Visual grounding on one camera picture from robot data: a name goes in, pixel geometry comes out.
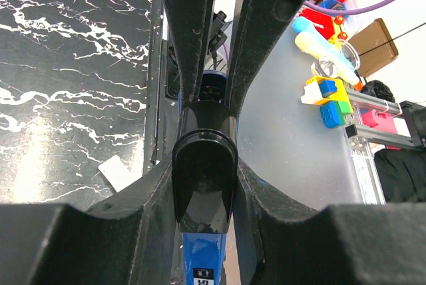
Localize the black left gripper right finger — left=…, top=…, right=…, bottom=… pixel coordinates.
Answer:
left=233, top=161, right=425, bottom=284

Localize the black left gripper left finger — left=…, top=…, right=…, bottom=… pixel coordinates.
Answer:
left=1, top=158, right=176, bottom=284

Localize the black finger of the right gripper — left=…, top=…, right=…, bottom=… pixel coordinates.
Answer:
left=163, top=0, right=214, bottom=104
left=226, top=0, right=306, bottom=116

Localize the yellow blue toy bottle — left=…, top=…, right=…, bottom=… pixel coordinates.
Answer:
left=292, top=16, right=363, bottom=91

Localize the white staple box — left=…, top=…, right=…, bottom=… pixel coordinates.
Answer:
left=98, top=155, right=138, bottom=192

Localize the clear glass jar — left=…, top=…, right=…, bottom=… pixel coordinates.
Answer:
left=311, top=41, right=361, bottom=85

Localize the colourful toy block stack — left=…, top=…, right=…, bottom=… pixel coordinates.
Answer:
left=300, top=76, right=353, bottom=129

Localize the brown cardboard box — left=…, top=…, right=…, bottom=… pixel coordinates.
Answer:
left=349, top=18, right=399, bottom=78

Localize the pink plastic toy piece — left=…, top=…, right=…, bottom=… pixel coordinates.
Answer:
left=361, top=109, right=397, bottom=134

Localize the aluminium frame rail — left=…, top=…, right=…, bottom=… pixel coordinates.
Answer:
left=345, top=90, right=425, bottom=150

